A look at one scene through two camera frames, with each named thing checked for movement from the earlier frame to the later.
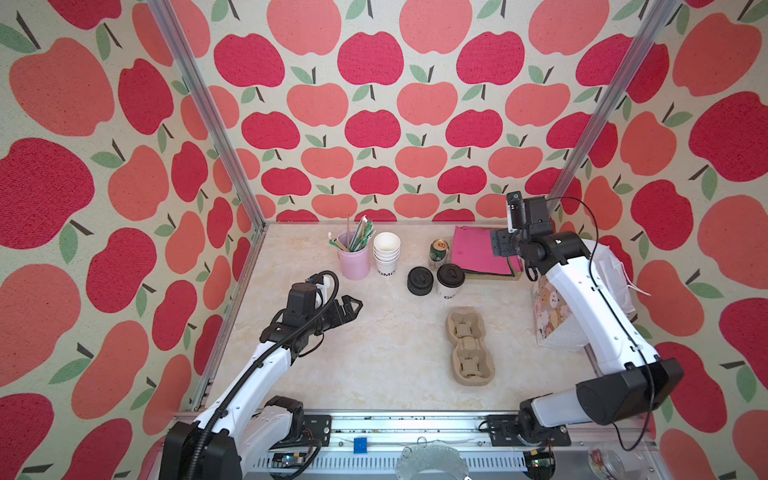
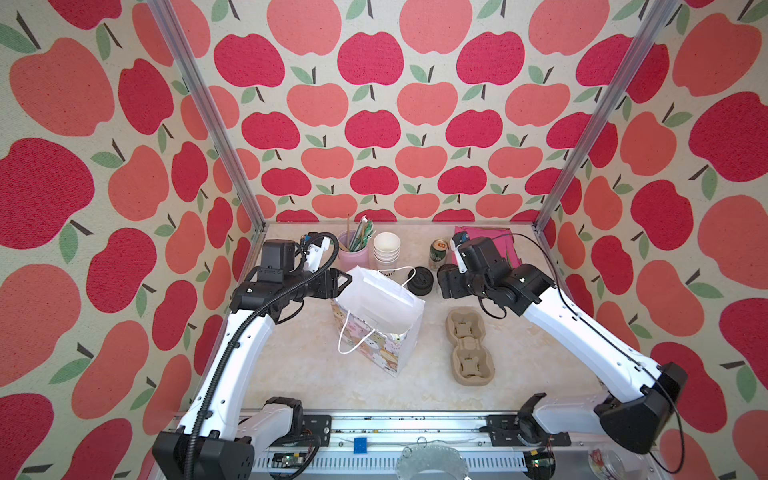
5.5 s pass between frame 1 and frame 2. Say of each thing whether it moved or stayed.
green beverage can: stayed
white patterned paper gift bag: moved
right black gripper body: moved
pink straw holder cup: stayed
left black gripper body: moved
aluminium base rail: stayed
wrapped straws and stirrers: stayed
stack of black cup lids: stayed
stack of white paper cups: stayed
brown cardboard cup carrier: stayed
